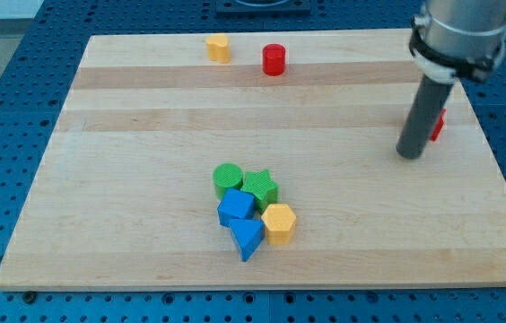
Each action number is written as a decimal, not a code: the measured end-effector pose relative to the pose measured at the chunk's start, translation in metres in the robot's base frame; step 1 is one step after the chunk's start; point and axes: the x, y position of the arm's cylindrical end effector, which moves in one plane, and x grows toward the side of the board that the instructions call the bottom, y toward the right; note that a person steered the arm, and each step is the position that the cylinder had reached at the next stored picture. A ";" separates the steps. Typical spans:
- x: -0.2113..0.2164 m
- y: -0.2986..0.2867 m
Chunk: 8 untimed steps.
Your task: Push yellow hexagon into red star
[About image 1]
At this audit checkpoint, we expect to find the blue triangle block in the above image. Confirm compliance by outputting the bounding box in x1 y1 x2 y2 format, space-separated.
229 219 265 262

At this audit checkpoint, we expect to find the blue cube block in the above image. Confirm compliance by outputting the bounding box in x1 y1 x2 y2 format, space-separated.
217 188 255 227

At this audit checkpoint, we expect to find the green star block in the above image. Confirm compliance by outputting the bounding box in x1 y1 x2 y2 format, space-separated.
240 169 279 214

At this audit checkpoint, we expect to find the wooden board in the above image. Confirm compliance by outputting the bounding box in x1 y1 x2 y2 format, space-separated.
0 29 506 292

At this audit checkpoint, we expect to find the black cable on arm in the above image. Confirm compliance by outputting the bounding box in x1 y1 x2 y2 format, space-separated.
408 15 506 83

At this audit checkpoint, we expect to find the yellow hexagon block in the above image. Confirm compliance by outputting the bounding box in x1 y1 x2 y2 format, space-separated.
261 204 297 245

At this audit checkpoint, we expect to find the yellow heart block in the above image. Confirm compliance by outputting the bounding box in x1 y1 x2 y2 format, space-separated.
205 33 231 64

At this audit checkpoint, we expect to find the green cylinder block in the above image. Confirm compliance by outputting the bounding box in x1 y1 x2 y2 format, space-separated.
212 163 243 200

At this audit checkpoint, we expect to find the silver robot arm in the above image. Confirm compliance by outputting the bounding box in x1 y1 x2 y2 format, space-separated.
409 0 506 84

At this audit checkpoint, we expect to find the red cylinder block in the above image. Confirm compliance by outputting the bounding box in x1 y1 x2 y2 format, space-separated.
262 43 286 76

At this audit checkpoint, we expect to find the red star block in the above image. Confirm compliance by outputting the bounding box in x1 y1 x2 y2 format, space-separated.
429 109 447 142

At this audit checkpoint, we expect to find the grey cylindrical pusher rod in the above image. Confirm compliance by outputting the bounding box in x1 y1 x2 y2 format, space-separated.
396 75 452 160

